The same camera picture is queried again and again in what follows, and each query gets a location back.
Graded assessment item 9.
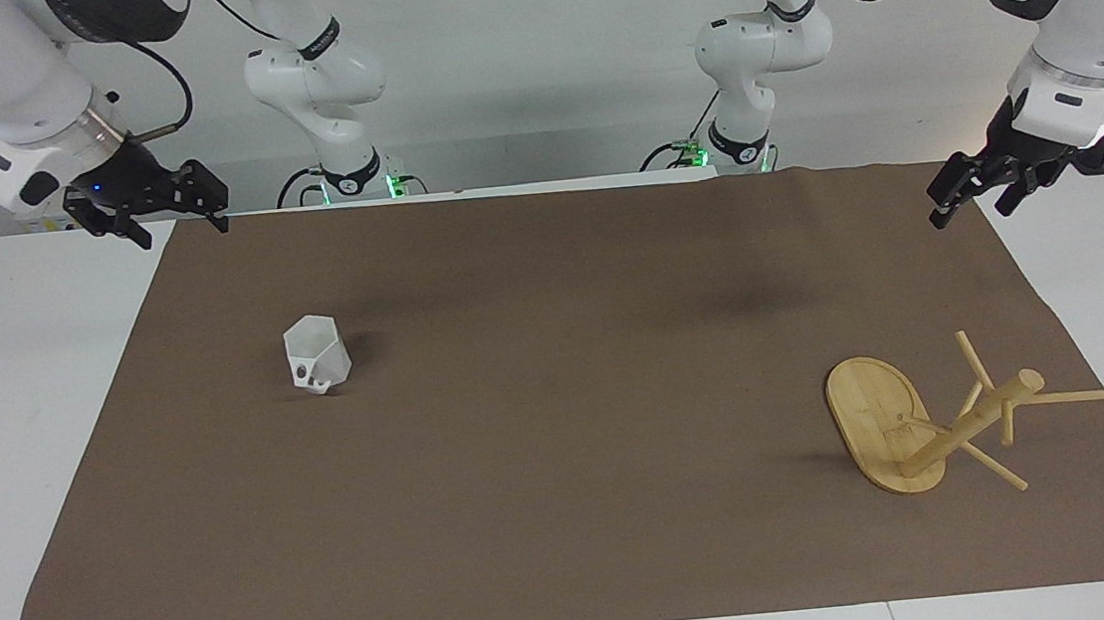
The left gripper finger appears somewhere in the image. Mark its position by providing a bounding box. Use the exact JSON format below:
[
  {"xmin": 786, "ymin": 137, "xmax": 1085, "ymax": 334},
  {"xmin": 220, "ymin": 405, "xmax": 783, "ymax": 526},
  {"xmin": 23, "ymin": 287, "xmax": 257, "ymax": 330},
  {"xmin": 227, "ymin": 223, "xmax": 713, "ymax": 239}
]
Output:
[
  {"xmin": 992, "ymin": 163, "xmax": 1066, "ymax": 219},
  {"xmin": 923, "ymin": 149, "xmax": 998, "ymax": 232}
]

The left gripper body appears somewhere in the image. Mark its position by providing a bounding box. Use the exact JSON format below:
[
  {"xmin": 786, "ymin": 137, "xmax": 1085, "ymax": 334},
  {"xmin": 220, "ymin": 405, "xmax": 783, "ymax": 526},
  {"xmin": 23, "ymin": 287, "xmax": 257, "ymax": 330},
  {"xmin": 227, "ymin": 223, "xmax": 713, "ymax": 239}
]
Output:
[{"xmin": 983, "ymin": 89, "xmax": 1082, "ymax": 179}]

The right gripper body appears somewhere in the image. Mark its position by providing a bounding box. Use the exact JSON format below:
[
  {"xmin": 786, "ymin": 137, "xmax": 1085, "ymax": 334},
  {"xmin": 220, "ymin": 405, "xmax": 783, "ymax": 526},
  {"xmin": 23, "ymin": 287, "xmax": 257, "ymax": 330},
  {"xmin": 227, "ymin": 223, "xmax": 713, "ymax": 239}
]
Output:
[{"xmin": 58, "ymin": 132, "xmax": 188, "ymax": 220}]

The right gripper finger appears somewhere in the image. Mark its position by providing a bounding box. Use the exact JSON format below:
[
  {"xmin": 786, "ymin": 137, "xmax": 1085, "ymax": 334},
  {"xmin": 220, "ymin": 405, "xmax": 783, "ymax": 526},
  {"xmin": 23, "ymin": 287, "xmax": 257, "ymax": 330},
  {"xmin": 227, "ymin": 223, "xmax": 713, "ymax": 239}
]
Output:
[
  {"xmin": 151, "ymin": 155, "xmax": 234, "ymax": 240},
  {"xmin": 63, "ymin": 190, "xmax": 155, "ymax": 260}
]

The white hexagonal cup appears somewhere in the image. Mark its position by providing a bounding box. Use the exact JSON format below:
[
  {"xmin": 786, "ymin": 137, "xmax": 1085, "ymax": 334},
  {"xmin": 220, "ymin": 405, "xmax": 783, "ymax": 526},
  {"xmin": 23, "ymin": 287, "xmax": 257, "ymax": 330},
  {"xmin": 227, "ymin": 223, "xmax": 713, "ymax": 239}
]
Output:
[{"xmin": 281, "ymin": 310, "xmax": 357, "ymax": 399}]

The wooden cup rack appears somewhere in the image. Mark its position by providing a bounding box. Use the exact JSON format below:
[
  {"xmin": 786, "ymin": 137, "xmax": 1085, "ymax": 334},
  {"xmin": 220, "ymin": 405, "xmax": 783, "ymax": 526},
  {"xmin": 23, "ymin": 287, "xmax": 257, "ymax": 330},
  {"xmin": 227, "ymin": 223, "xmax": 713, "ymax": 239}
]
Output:
[{"xmin": 820, "ymin": 316, "xmax": 1104, "ymax": 509}]

